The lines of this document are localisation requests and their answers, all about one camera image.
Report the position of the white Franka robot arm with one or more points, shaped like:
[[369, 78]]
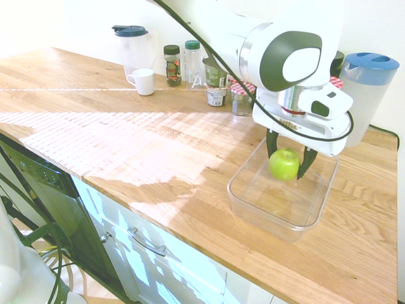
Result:
[[284, 35]]

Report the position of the green apple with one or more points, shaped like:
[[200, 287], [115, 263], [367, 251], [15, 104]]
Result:
[[283, 166]]

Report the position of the metal cabinet knob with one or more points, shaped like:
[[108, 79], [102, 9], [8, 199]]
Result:
[[105, 237]]

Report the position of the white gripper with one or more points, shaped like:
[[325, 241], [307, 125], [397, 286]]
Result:
[[319, 131]]

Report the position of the black dishwasher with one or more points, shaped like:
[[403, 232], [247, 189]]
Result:
[[60, 206]]

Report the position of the white kitchen cabinet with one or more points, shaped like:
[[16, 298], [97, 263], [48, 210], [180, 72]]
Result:
[[177, 263]]

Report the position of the spice jar black lid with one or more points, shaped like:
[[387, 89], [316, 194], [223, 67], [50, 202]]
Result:
[[172, 68]]

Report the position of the green plastic tub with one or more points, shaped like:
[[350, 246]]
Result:
[[213, 74]]

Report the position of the white ceramic mug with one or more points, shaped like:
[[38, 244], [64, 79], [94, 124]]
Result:
[[144, 82]]

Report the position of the clear pitcher dark blue lid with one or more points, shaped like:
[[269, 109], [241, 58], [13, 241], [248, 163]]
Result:
[[134, 50]]

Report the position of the jam jar red checked lid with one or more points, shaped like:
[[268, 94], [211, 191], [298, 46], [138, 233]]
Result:
[[233, 80], [336, 83], [242, 99]]

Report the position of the white rounded stand base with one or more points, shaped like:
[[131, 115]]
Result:
[[19, 272]]

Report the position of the clear plastic container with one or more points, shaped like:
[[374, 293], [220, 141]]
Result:
[[284, 209]]

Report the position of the small labelled glass jar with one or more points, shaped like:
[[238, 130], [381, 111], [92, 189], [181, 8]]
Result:
[[216, 96]]

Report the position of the frosted pitcher light blue lid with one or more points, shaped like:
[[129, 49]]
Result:
[[367, 95]]

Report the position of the clear bottle green lid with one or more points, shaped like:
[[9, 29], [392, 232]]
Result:
[[192, 66]]

